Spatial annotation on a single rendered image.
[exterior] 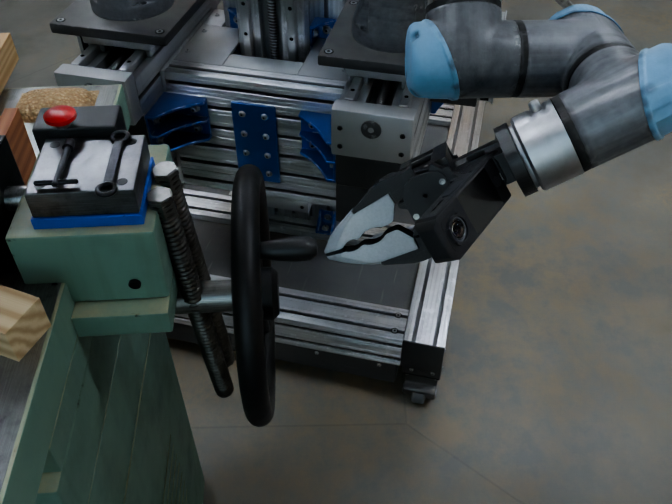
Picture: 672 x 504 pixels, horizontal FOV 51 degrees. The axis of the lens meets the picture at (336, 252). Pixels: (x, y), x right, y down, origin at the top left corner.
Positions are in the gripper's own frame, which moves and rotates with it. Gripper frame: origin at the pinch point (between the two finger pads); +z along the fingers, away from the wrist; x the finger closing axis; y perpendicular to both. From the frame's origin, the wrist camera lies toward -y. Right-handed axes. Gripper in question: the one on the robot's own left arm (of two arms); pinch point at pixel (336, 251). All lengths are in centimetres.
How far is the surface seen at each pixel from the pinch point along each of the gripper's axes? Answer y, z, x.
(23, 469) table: -23.6, 23.6, 1.8
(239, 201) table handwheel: -1.5, 5.4, 9.2
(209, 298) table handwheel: 1.9, 16.0, 0.8
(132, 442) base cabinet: 4.8, 38.6, -12.8
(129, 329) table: -6.2, 20.8, 3.7
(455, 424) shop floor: 71, 21, -70
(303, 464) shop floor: 56, 51, -57
